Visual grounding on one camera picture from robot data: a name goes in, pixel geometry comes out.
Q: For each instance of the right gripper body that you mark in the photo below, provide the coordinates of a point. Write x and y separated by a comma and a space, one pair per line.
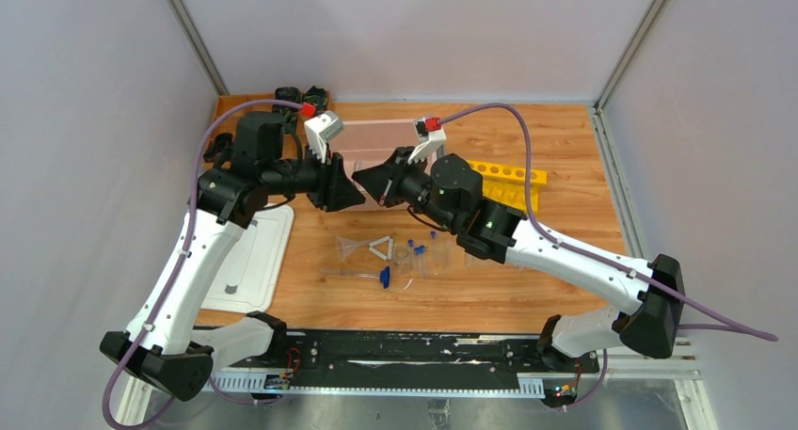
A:
411, 184

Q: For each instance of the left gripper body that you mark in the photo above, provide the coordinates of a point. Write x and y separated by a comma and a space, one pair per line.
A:
326, 182

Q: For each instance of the clear test tube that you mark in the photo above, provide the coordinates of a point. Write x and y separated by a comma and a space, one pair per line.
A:
444, 253

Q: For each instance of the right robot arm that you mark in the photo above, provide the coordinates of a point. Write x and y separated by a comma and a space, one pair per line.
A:
639, 315

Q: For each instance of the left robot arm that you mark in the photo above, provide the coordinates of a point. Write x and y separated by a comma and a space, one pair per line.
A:
160, 346

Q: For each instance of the pink plastic bin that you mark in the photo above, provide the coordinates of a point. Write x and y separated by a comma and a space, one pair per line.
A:
364, 144

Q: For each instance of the clear plastic funnel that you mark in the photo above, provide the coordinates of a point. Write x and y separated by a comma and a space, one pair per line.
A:
347, 246

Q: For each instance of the blue capped tube far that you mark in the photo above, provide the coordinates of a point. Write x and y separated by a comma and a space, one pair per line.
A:
433, 248

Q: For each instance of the white clay triangle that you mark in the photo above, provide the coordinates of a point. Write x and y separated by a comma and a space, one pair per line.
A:
382, 247

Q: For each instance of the blue capped tube middle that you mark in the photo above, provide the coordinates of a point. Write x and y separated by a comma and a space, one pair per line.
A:
420, 260

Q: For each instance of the small glass beaker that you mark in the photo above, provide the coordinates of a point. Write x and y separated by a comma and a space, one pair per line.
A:
402, 260

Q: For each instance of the green patterned fabric roll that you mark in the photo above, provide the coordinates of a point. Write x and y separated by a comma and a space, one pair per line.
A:
317, 97

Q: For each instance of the black fabric roll back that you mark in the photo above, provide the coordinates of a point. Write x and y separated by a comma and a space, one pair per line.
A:
287, 94

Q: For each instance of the graduated cylinder blue base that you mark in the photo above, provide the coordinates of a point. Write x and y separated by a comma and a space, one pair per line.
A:
383, 276

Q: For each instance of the yellow test tube rack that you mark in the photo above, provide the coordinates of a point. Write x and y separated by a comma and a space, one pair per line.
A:
504, 183

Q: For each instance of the dark fabric roll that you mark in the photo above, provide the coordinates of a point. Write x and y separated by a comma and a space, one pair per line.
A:
217, 146

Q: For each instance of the white plastic lid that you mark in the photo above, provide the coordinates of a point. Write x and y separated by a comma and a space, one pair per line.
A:
247, 279

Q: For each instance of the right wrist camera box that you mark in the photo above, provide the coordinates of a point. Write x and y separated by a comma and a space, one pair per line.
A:
431, 137

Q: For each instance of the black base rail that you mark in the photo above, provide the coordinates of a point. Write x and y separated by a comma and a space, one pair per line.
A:
414, 361

